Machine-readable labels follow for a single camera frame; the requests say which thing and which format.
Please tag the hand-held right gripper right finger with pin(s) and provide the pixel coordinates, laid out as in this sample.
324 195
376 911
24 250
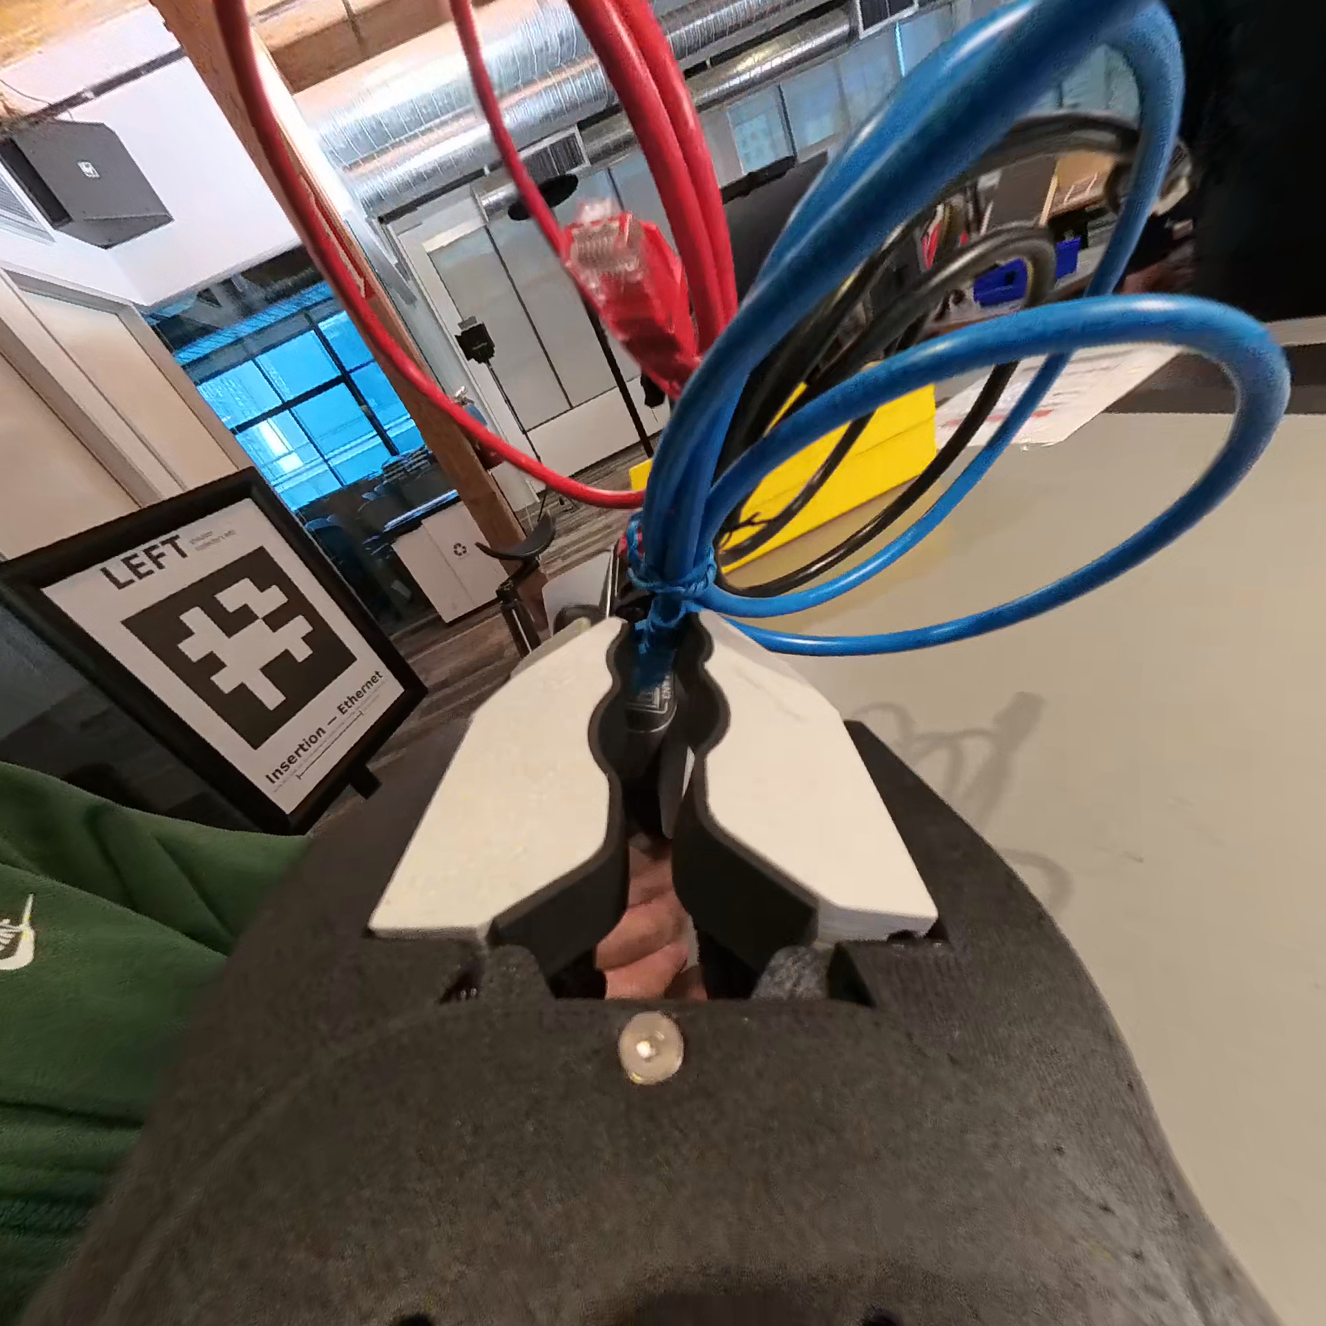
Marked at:
819 819

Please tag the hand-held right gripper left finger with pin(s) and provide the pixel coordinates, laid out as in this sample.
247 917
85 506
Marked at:
496 807

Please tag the yellow plastic bin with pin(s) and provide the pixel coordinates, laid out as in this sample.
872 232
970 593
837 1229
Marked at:
881 444

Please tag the person's left hand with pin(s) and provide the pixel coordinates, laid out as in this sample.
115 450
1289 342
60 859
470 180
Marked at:
649 931

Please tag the white recycling cabinet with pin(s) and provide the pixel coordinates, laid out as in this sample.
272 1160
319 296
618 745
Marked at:
445 568

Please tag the black sensor box on stand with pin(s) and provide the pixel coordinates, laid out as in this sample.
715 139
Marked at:
479 342

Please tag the printed paper sheet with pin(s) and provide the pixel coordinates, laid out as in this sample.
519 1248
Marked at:
1088 393

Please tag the small blue plastic bin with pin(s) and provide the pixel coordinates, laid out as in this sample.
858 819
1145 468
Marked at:
1000 285

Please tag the black television screen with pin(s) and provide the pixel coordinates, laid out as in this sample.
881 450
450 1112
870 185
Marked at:
767 229

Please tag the wooden support post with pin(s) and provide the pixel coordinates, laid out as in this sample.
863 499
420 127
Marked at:
401 311

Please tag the silver air duct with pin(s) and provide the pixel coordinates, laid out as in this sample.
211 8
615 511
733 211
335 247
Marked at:
436 113

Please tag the black wall speaker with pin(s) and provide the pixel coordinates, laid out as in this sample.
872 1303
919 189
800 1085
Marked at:
83 180

